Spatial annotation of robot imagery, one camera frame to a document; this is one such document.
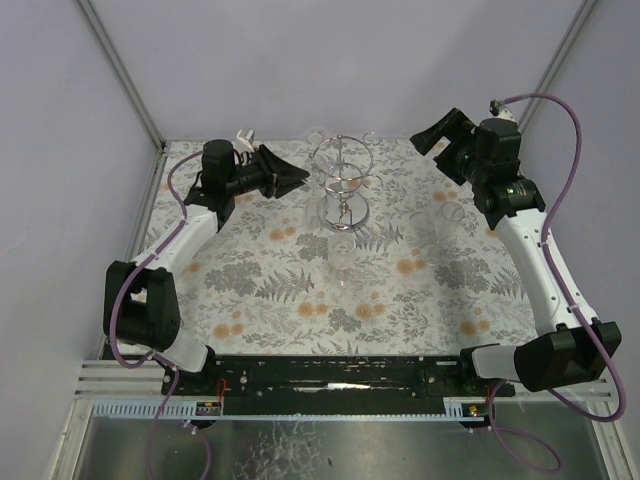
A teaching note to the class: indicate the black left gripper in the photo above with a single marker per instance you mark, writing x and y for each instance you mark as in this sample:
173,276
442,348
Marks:
270,175

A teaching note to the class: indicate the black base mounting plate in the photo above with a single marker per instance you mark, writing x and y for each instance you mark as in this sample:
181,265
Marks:
296,378

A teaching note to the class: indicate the clear round wine glass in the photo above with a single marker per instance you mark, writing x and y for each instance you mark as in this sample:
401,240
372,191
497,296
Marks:
342,253

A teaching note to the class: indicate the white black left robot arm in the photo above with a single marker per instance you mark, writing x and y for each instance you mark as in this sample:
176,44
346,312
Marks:
141,307

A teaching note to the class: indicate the chrome wine glass rack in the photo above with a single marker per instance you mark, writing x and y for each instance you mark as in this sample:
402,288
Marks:
343,164

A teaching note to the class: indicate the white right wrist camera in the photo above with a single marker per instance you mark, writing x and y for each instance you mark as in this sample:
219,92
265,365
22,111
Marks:
500,110

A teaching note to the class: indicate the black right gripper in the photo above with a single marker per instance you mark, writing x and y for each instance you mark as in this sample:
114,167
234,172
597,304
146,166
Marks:
451,151

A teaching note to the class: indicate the floral patterned table mat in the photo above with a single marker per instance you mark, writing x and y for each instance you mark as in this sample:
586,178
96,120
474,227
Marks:
423,276

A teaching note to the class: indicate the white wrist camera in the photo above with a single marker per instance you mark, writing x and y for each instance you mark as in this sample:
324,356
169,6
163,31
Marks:
244,141
500,110

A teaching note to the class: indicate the grey slotted cable duct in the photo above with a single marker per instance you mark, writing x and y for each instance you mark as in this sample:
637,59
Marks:
427,410

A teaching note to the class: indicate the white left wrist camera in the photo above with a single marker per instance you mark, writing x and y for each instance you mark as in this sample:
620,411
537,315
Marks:
244,141

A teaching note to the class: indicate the clear wine glass back left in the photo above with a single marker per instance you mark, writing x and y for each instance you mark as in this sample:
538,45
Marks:
314,136

